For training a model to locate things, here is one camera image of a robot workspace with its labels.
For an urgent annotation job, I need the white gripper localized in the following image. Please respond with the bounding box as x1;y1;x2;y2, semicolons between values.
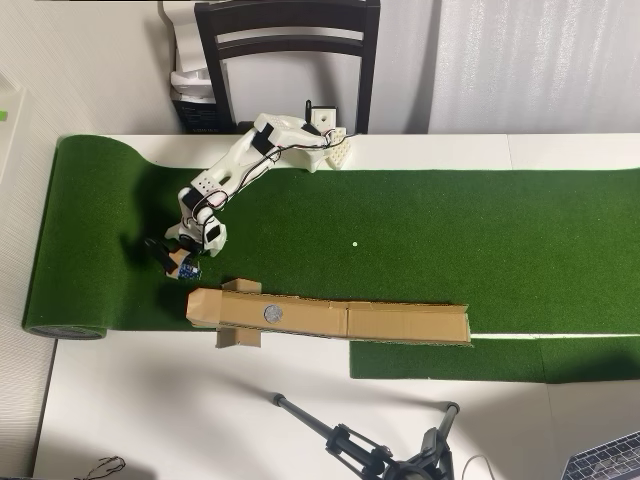
164;212;227;259

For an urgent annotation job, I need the white foam packaging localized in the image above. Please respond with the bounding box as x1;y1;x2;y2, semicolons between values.
157;0;216;101

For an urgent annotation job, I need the black tripod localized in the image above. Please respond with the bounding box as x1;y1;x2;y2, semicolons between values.
269;392;461;480

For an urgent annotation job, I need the thin black wire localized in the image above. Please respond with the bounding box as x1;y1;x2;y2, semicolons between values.
84;455;126;476

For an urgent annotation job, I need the thin white cable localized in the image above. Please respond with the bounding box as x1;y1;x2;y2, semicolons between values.
460;453;496;480

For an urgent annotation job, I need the dark wooden chair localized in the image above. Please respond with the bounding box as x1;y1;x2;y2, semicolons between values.
193;0;381;135

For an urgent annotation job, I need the white curtain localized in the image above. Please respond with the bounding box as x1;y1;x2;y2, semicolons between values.
429;0;640;135

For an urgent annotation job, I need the long green turf mat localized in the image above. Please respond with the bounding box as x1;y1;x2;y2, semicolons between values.
22;133;640;344

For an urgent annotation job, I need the brown cardboard ramp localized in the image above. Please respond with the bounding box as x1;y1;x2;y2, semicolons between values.
185;278;474;350

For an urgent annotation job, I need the gray laptop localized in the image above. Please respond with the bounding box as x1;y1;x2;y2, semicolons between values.
559;432;640;480

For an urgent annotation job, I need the black printed box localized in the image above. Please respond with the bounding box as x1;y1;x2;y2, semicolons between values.
171;97;236;135

